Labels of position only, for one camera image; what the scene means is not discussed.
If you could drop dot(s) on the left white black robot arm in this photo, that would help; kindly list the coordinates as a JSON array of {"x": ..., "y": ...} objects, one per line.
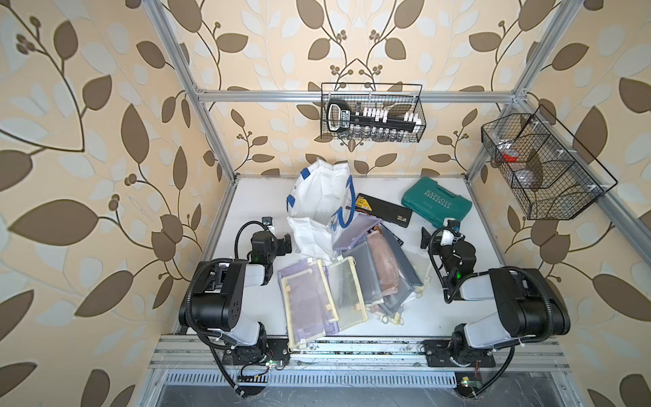
[{"x": 212, "y": 308}]

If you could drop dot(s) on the cream mesh pencil pouch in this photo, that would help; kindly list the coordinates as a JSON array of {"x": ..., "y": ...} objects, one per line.
[{"x": 346, "y": 293}]

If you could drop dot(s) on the black yellow tool case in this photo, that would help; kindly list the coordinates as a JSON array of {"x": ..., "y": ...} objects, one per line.
[{"x": 384, "y": 210}]

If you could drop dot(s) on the right wire basket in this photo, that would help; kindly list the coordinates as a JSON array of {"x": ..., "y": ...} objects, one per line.
[{"x": 558, "y": 175}]

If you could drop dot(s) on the grey blue mesh pouch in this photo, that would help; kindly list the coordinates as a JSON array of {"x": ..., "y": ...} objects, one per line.
[{"x": 405, "y": 268}]

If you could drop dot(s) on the red object in basket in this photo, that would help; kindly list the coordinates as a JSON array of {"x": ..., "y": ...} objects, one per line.
[{"x": 507, "y": 153}]

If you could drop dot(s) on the grey mesh pencil pouch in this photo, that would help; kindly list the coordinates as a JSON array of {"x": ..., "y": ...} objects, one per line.
[{"x": 366, "y": 272}]

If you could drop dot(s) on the white canvas tote bag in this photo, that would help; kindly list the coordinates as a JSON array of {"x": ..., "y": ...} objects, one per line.
[{"x": 320, "y": 208}]

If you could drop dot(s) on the back wire basket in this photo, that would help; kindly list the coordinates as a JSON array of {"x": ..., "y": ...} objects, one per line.
[{"x": 377, "y": 95}]

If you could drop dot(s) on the purple mesh pouch cream trim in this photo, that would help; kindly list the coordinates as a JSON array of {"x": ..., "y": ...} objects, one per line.
[{"x": 308, "y": 303}]

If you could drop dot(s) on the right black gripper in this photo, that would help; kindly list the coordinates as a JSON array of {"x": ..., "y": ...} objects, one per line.
[{"x": 436, "y": 242}]

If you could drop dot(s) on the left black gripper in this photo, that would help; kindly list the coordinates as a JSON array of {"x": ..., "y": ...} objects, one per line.
[{"x": 278, "y": 244}]

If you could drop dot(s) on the green plastic tool case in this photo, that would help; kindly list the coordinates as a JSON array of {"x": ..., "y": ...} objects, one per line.
[{"x": 434, "y": 203}]

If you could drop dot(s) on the black socket tool set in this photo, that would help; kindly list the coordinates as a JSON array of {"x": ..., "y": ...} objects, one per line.
[{"x": 342, "y": 116}]

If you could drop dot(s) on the purple mesh pencil pouch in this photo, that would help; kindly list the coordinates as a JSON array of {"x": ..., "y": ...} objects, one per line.
[{"x": 355, "y": 232}]

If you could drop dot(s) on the wire basket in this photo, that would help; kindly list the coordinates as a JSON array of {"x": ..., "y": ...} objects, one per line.
[
  {"x": 558, "y": 175},
  {"x": 377, "y": 95}
]

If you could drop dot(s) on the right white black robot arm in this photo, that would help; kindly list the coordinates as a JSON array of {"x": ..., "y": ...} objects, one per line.
[{"x": 528, "y": 310}]

